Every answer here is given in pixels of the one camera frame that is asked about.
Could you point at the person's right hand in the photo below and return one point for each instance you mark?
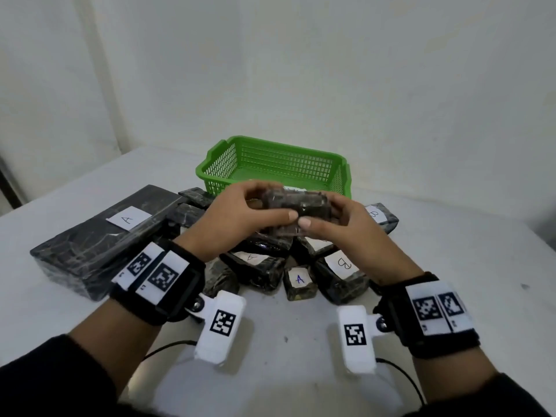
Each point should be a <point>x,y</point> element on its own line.
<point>365,238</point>

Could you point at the person's right forearm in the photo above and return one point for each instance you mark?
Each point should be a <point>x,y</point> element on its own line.
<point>447,377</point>

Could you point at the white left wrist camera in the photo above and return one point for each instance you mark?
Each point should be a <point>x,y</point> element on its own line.
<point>221,325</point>

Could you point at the black packet red-marked label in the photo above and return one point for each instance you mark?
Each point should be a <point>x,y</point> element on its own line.
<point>304,204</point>

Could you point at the black left wristband with markers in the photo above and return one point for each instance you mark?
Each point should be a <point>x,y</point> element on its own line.
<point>156,277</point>

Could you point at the black packet labelled B near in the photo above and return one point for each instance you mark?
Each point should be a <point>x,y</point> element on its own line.
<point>393,362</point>

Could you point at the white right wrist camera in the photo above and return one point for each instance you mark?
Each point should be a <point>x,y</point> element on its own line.
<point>356,338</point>

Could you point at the small packet blue A label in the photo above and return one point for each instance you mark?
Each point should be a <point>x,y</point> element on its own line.
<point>299,280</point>

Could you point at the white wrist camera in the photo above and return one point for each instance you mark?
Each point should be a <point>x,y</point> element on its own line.
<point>221,325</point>
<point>356,338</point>

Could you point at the person's left hand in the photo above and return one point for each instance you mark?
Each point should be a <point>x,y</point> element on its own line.
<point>226,221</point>

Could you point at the pile of black packets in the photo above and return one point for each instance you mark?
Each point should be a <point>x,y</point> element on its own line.
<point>87,243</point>

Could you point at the person's left forearm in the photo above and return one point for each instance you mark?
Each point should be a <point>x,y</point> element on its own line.
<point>108,351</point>

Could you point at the green plastic mesh basket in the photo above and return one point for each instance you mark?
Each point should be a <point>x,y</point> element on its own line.
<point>269,158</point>

